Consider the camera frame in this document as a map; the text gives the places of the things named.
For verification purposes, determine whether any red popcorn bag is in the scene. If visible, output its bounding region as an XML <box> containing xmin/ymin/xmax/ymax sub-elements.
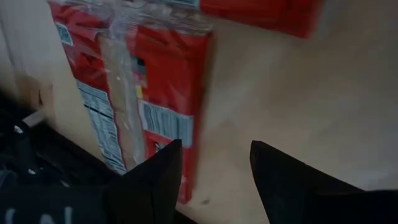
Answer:
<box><xmin>198</xmin><ymin>0</ymin><xmax>325</xmax><ymax>39</ymax></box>
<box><xmin>47</xmin><ymin>0</ymin><xmax>215</xmax><ymax>205</ymax></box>

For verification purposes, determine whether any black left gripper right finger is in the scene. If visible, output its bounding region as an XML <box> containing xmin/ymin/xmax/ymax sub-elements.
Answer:
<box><xmin>249</xmin><ymin>140</ymin><xmax>363</xmax><ymax>224</ymax></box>

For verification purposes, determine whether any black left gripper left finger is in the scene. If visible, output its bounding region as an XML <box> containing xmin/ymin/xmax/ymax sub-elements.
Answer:
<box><xmin>104</xmin><ymin>139</ymin><xmax>183</xmax><ymax>224</ymax></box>

